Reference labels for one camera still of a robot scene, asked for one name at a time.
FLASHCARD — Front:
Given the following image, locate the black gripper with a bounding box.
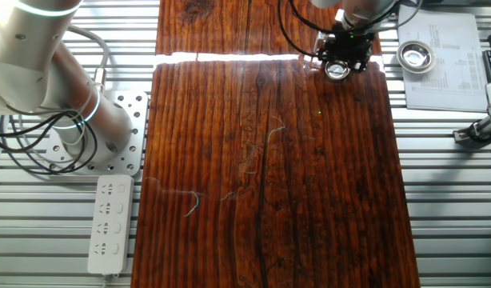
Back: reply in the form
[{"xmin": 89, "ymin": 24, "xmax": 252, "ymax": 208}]
[{"xmin": 313, "ymin": 31, "xmax": 377, "ymax": 75}]

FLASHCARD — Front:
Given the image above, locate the small metal bowl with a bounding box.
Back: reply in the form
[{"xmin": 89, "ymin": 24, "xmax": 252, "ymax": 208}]
[{"xmin": 396, "ymin": 39, "xmax": 437, "ymax": 75}]

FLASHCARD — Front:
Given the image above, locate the printed paper sheet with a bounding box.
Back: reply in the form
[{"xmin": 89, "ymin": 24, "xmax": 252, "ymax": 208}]
[{"xmin": 397, "ymin": 4, "xmax": 489, "ymax": 113}]

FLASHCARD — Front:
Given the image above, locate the wood grain table mat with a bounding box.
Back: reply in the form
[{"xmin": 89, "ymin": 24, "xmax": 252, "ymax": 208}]
[{"xmin": 130, "ymin": 0, "xmax": 421, "ymax": 288}]

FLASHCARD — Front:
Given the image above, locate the white power strip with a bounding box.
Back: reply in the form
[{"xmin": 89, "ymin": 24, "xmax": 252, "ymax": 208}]
[{"xmin": 87, "ymin": 174, "xmax": 135, "ymax": 288}]

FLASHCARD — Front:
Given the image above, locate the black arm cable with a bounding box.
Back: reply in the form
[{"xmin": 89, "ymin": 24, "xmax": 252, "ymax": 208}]
[{"xmin": 277, "ymin": 0, "xmax": 397, "ymax": 57}]

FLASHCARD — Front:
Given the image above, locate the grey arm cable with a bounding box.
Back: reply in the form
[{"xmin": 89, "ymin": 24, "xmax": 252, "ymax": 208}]
[{"xmin": 371, "ymin": 0, "xmax": 425, "ymax": 34}]

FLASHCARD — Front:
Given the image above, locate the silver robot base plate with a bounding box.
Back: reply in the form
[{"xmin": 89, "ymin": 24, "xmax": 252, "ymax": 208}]
[{"xmin": 43, "ymin": 90, "xmax": 150, "ymax": 177}]

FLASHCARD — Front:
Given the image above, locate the grey cable with metal connector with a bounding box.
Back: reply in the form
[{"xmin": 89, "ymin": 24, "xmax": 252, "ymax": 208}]
[{"xmin": 67, "ymin": 24, "xmax": 111, "ymax": 95}]

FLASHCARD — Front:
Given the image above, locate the black base cable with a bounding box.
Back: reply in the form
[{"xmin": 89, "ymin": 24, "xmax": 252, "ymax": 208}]
[
  {"xmin": 0, "ymin": 114, "xmax": 87, "ymax": 171},
  {"xmin": 0, "ymin": 111, "xmax": 98, "ymax": 176}
]

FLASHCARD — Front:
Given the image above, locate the thin white cable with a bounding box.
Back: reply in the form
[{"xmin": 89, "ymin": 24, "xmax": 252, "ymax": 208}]
[{"xmin": 15, "ymin": 86, "xmax": 90, "ymax": 166}]

